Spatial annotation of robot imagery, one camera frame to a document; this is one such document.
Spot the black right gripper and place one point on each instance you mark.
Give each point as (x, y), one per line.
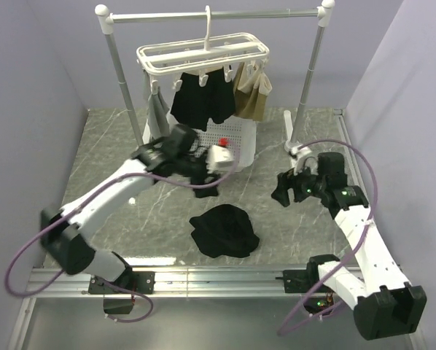
(285, 181)

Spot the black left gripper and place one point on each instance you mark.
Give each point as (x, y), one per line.
(205, 192)

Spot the black underwear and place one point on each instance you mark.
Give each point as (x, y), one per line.
(194, 105)
(224, 230)

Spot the white clip hanger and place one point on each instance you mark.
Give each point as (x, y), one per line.
(199, 55)

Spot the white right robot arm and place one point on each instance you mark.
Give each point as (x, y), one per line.
(383, 300)

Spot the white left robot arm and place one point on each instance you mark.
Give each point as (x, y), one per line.
(69, 229)

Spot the hanging black underwear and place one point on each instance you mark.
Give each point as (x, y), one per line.
(194, 105)

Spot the hanging grey underwear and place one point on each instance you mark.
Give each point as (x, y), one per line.
(157, 109)

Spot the hanging beige underwear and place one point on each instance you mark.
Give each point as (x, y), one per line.
(251, 92)

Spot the white perforated plastic basket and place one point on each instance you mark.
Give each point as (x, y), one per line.
(238, 132)

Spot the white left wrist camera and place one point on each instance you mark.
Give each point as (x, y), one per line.
(220, 156)

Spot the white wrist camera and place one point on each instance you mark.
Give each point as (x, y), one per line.
(220, 156)
(302, 158)

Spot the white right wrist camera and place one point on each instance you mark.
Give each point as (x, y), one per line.
(302, 158)

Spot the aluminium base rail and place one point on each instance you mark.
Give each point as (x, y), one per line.
(232, 281)

